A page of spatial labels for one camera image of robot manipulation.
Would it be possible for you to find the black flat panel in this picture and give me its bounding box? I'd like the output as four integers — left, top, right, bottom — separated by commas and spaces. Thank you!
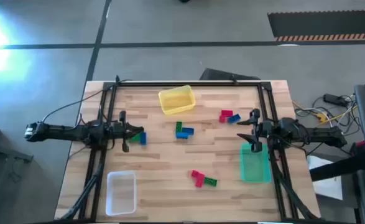
199, 67, 261, 82

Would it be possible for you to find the white floor cable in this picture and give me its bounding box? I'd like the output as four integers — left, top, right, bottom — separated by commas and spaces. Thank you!
295, 107, 336, 132

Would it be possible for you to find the teal plastic bin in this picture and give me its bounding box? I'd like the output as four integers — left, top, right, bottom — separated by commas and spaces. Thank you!
239, 142, 272, 184

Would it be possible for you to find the clear plastic bin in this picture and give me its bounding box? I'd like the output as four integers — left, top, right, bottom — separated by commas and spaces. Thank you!
105, 170, 137, 217

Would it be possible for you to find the yellow plastic bin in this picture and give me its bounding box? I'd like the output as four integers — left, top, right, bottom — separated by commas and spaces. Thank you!
158, 85, 196, 116

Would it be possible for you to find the black power adapter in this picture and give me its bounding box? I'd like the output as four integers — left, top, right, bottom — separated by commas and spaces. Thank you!
323, 93, 348, 107

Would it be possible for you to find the black hazard-striped floor mat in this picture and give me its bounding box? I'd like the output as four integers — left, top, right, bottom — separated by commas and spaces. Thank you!
267, 9, 365, 42

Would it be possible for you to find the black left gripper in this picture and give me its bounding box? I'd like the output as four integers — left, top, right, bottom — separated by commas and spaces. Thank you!
109, 110, 145, 153

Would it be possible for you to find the black aluminium table frame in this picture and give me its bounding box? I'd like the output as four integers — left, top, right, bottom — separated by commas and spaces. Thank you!
59, 80, 321, 223

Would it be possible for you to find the yellow floor cable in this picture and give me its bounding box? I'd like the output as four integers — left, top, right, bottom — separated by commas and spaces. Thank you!
292, 100, 359, 124

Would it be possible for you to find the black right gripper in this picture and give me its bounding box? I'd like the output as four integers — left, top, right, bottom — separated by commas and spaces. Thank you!
236, 108, 274, 153

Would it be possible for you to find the white paper sheet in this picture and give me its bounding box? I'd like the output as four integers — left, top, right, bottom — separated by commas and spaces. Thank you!
306, 154, 344, 201

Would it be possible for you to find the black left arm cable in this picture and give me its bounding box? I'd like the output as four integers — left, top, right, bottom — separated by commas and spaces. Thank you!
41, 79, 134, 124

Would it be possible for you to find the grey side stand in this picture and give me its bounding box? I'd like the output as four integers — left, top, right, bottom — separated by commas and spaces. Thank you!
0, 139, 34, 224

